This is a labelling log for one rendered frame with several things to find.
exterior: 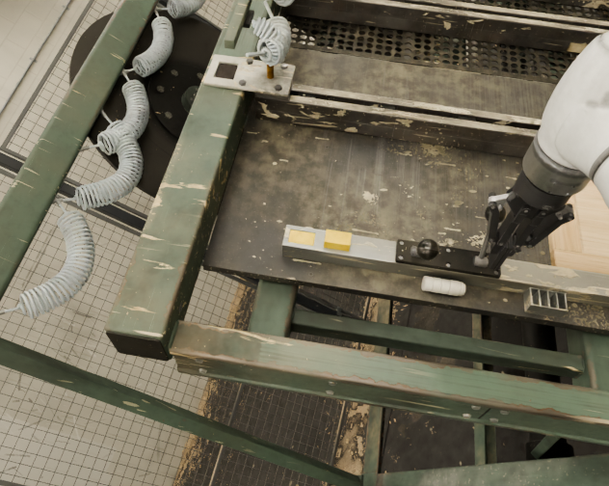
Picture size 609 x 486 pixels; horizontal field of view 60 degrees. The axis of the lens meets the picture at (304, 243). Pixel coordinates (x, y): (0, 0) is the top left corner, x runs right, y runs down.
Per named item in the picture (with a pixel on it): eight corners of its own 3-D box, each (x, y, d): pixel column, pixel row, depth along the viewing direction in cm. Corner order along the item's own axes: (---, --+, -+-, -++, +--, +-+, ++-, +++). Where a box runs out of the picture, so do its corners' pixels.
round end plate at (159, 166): (278, 249, 171) (25, 121, 138) (269, 255, 175) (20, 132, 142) (314, 84, 214) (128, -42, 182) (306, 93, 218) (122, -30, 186)
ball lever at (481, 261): (489, 273, 100) (511, 209, 94) (469, 270, 101) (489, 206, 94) (486, 263, 104) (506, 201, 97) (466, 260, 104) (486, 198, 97)
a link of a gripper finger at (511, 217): (533, 209, 77) (523, 207, 77) (503, 250, 86) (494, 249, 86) (531, 189, 79) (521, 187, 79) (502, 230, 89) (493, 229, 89)
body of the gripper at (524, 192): (523, 189, 71) (499, 229, 79) (587, 199, 71) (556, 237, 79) (519, 148, 75) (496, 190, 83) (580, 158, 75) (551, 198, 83)
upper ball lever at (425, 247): (424, 263, 103) (439, 261, 90) (405, 260, 103) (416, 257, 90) (427, 244, 103) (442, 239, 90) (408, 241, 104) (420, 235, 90)
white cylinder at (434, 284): (420, 293, 103) (462, 300, 103) (424, 285, 101) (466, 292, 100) (421, 280, 105) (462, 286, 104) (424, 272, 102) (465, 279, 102)
